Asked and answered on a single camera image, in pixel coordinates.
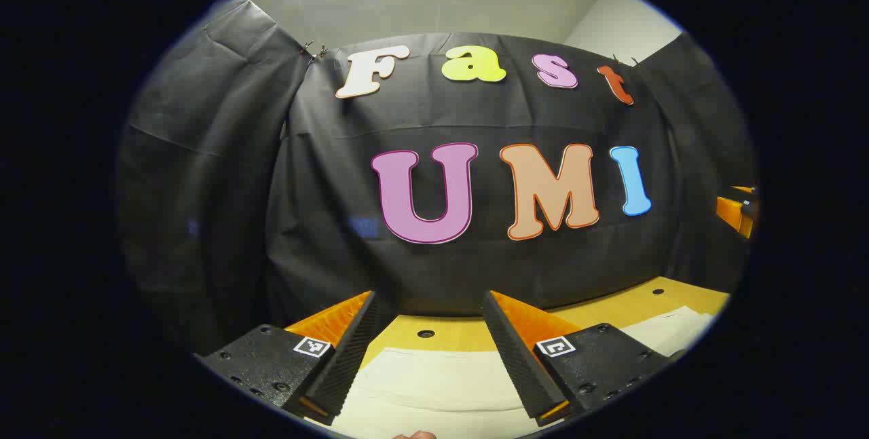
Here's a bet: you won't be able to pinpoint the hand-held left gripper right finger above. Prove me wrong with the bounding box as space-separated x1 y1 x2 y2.
482 290 686 427

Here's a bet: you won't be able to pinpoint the black backdrop cloth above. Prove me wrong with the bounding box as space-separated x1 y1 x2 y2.
115 0 758 358

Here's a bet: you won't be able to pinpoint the white jeans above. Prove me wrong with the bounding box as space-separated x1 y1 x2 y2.
306 305 717 439

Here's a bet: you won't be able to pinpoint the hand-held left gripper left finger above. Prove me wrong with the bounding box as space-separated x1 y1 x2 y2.
193 290 381 427

